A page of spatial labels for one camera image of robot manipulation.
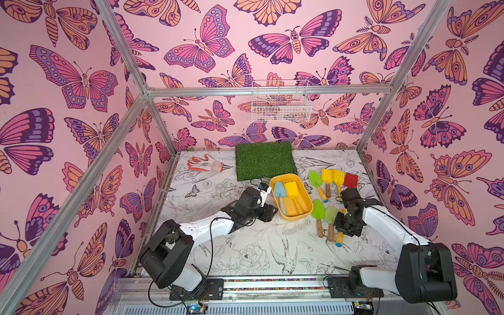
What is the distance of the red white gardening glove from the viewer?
112 cm

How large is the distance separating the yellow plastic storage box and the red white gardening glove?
0.31m

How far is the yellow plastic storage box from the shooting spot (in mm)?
916
